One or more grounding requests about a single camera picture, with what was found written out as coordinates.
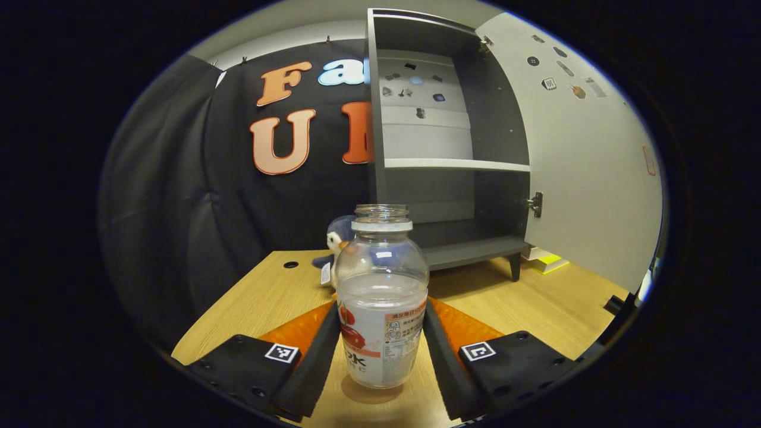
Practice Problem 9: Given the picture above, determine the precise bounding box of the round brown coaster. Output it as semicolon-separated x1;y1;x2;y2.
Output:
341;373;406;405

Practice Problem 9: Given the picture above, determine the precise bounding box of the clear plastic bottle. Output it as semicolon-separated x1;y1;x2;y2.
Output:
333;204;430;390

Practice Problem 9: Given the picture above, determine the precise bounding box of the small black block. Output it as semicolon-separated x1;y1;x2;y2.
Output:
603;294;633;316

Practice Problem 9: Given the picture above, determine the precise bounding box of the penguin plush toy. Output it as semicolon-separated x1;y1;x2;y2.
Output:
312;215;357;289

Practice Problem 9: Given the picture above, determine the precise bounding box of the grey cabinet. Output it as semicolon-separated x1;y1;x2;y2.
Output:
367;8;543;282

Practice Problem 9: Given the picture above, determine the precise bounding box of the black backdrop cloth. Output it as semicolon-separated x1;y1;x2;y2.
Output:
98;39;381;353

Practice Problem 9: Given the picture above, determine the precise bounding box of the white flat object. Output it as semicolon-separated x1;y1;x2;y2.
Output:
635;256;662;305

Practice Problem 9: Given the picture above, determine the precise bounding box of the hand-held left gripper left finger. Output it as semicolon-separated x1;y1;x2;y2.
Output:
187;300;341;424

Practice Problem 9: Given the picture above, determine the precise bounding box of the stack of books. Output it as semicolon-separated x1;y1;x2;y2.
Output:
523;247;570;275

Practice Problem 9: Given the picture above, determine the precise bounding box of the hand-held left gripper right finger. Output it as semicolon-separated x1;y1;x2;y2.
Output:
420;297;578;422

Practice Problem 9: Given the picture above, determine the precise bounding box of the white cabinet door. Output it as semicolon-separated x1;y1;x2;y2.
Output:
476;12;664;295

